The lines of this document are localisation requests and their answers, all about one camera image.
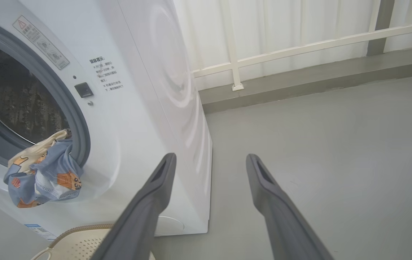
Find steel washing machine drum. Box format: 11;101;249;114
0;38;70;145

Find cream perforated basket brown rim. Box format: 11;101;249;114
30;224;156;260

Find white metal railing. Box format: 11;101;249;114
192;0;412;91

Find blue energy label sticker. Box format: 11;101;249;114
25;224;57;241

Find blue garment with cream lining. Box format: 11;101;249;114
3;129;84;208

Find white front-load washing machine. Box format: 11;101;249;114
0;0;213;242

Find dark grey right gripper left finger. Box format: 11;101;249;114
90;153;177;260

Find grey warning sticker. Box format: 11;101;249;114
12;15;70;70

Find black square door latch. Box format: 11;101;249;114
74;82;94;98

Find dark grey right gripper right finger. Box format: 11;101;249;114
246;153;334;260

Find round white filter cover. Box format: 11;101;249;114
155;216;185;237

